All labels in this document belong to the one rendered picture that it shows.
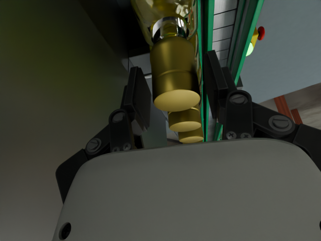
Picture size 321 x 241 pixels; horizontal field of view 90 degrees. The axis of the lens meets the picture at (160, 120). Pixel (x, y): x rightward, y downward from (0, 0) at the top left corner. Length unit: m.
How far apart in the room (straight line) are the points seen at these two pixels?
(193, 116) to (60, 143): 0.13
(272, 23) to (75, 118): 0.65
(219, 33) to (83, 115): 0.37
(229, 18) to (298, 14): 0.33
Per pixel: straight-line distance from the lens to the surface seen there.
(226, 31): 0.47
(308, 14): 0.76
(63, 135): 0.19
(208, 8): 0.32
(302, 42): 0.86
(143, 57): 0.49
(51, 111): 0.18
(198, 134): 0.21
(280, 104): 2.52
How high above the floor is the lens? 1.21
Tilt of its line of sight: 21 degrees down
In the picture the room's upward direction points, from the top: 176 degrees clockwise
